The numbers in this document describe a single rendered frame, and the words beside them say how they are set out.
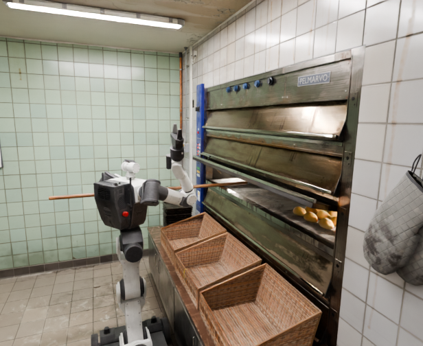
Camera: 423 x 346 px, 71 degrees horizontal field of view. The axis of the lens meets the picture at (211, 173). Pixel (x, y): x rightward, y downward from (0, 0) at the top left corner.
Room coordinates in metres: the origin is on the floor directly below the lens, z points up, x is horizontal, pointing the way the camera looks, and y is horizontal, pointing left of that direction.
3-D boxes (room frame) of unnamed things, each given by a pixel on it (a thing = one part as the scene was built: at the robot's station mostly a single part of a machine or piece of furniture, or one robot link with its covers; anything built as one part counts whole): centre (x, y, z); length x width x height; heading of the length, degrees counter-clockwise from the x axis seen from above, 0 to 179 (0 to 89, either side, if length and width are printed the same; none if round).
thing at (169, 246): (2.63, 0.18, 0.72); 0.56 x 0.49 x 0.28; 21
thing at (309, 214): (1.82, -0.90, 1.21); 0.61 x 0.48 x 0.06; 111
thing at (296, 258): (2.20, -0.28, 1.02); 1.79 x 0.11 x 0.19; 21
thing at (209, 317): (1.52, -0.25, 0.72); 0.56 x 0.49 x 0.28; 20
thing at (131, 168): (1.93, 0.53, 1.47); 0.10 x 0.07 x 0.09; 56
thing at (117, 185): (1.88, 0.57, 1.27); 0.34 x 0.30 x 0.36; 56
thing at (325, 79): (2.21, -0.30, 1.99); 1.80 x 0.08 x 0.21; 21
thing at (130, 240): (1.85, 0.52, 1.00); 0.28 x 0.13 x 0.18; 22
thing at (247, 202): (2.21, -0.30, 1.16); 1.80 x 0.06 x 0.04; 21
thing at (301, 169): (2.20, -0.28, 1.54); 1.79 x 0.11 x 0.19; 21
